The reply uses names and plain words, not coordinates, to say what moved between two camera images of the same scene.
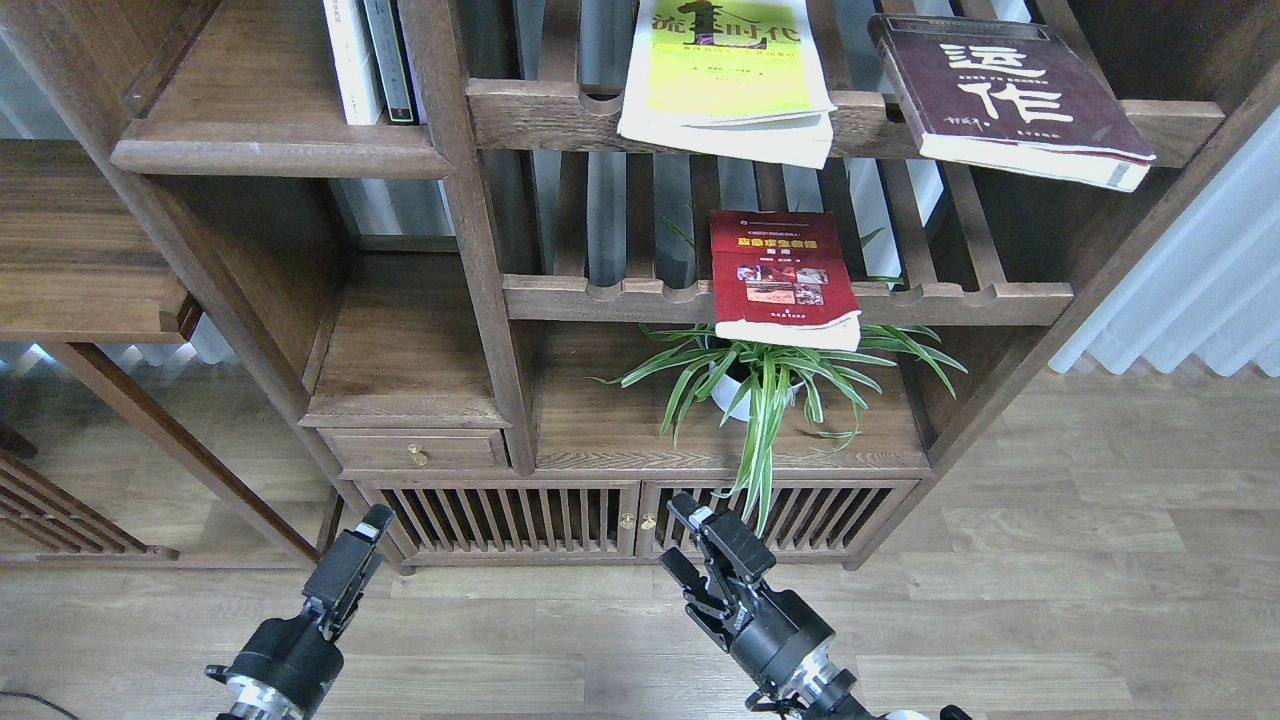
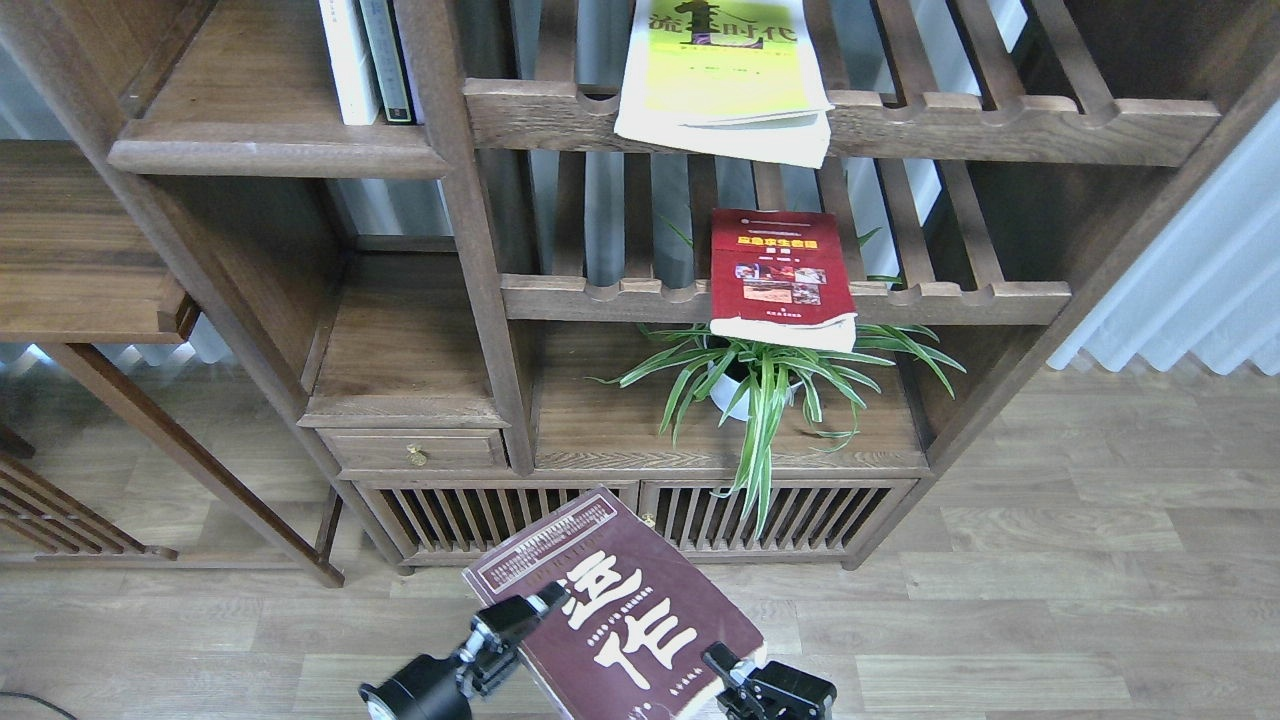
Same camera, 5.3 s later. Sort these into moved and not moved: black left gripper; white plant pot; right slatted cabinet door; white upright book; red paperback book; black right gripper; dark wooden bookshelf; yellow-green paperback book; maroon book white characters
Moved: black right gripper; black left gripper; maroon book white characters
Not moved: dark wooden bookshelf; white upright book; right slatted cabinet door; red paperback book; white plant pot; yellow-green paperback book
